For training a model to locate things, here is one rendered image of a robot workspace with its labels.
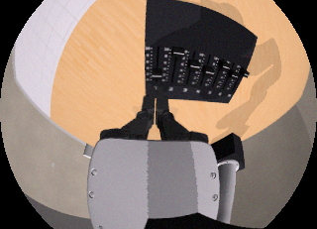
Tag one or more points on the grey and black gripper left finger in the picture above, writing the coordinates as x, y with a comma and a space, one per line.
139, 127

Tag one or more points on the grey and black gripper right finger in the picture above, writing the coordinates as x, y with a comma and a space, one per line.
169, 128

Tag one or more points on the black lighting desk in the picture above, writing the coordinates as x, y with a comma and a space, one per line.
185, 42

